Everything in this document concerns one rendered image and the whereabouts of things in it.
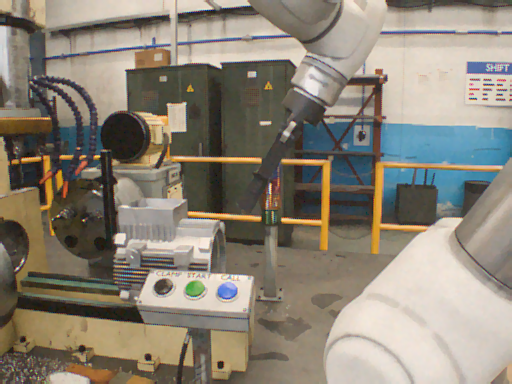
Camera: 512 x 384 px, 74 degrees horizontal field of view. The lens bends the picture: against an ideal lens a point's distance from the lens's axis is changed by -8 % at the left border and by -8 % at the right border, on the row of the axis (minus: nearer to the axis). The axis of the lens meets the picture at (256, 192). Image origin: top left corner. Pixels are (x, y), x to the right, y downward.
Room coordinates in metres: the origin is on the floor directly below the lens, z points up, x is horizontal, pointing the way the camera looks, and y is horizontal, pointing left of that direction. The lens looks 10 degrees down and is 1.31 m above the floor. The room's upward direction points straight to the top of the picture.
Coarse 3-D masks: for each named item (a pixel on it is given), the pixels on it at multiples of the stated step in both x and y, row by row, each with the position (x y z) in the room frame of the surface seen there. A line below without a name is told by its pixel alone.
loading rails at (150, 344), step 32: (32, 288) 0.85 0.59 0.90; (64, 288) 0.83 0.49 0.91; (96, 288) 0.82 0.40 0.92; (32, 320) 0.74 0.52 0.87; (64, 320) 0.73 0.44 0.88; (96, 320) 0.72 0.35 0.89; (128, 320) 0.71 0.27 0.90; (96, 352) 0.72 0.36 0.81; (128, 352) 0.71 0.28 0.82; (160, 352) 0.70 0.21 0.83; (192, 352) 0.69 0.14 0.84; (224, 352) 0.68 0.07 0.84
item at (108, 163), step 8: (104, 152) 0.91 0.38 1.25; (104, 160) 0.91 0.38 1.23; (104, 168) 0.91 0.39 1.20; (112, 168) 0.94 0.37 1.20; (104, 176) 0.91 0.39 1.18; (112, 176) 0.94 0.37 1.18; (104, 184) 0.91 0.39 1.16; (112, 184) 0.93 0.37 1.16; (104, 192) 0.91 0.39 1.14; (112, 192) 0.93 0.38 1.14; (104, 200) 0.91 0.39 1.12; (112, 200) 0.93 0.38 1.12; (104, 208) 0.91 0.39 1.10; (112, 208) 0.92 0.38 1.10; (104, 216) 0.92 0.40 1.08; (112, 216) 0.92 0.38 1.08; (112, 224) 0.92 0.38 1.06; (112, 232) 0.91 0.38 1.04; (112, 240) 0.91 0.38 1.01
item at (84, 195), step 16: (96, 176) 1.07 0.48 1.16; (80, 192) 1.02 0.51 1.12; (96, 192) 1.01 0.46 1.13; (128, 192) 1.09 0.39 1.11; (64, 208) 1.01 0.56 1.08; (80, 208) 1.02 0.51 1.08; (96, 208) 1.01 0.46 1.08; (64, 224) 1.02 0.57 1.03; (80, 224) 1.02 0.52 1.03; (96, 224) 1.01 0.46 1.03; (64, 240) 1.03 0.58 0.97; (80, 240) 1.02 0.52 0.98; (96, 240) 1.01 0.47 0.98; (80, 256) 1.02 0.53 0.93; (96, 256) 1.02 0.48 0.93
